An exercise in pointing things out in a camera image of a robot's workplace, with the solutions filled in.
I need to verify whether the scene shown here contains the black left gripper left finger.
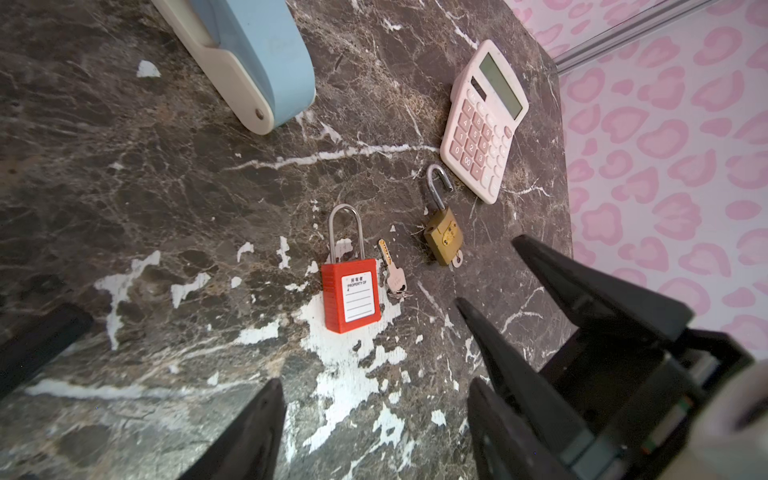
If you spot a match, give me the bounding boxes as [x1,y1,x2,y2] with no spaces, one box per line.
[180,378,287,480]

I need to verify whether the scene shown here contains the pink calculator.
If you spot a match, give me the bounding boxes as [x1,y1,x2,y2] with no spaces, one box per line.
[440,39,529,204]

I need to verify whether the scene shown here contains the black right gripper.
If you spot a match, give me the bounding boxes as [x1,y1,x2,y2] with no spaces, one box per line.
[456,235,755,479]

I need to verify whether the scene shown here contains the red padlock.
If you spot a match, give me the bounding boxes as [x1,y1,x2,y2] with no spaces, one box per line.
[321,203,381,334]

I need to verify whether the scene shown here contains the silver key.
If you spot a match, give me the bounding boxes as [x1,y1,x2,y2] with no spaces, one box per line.
[378,239,407,298]

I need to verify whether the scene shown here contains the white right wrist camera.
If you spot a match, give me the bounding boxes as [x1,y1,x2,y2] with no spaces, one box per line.
[660,360,767,480]

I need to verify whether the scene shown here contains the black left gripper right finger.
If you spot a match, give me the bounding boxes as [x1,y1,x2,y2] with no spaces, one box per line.
[467,378,575,480]

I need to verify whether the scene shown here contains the brass padlock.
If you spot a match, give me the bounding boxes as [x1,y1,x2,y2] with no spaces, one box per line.
[424,164,464,266]

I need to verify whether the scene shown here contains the blue stapler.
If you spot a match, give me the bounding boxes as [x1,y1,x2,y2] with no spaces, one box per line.
[153,0,316,135]

